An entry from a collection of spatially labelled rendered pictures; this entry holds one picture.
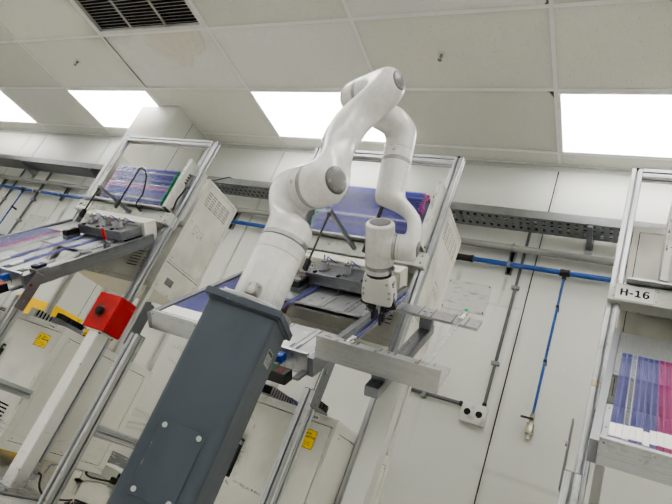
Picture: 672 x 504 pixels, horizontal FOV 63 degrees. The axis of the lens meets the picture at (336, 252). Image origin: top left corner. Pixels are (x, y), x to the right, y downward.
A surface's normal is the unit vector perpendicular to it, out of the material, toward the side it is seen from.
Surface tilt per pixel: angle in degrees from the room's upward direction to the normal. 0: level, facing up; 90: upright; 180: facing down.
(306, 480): 90
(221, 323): 90
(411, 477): 90
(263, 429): 90
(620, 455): 134
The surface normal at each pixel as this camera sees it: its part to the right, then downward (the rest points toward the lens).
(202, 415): -0.04, -0.42
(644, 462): -0.51, 0.24
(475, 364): -0.36, -0.50
